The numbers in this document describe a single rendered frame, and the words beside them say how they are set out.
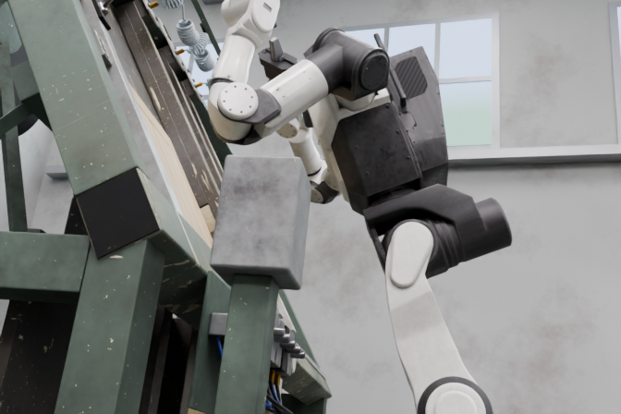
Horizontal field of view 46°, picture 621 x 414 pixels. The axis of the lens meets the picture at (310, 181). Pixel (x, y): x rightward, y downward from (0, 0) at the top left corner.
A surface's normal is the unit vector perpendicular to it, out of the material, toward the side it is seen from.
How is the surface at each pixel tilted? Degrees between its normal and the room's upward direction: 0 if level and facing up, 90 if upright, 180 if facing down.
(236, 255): 90
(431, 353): 90
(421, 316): 111
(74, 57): 90
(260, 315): 90
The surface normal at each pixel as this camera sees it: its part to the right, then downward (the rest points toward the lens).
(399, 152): -0.08, -0.21
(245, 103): 0.20, -0.35
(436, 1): -0.29, -0.39
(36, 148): 0.95, -0.03
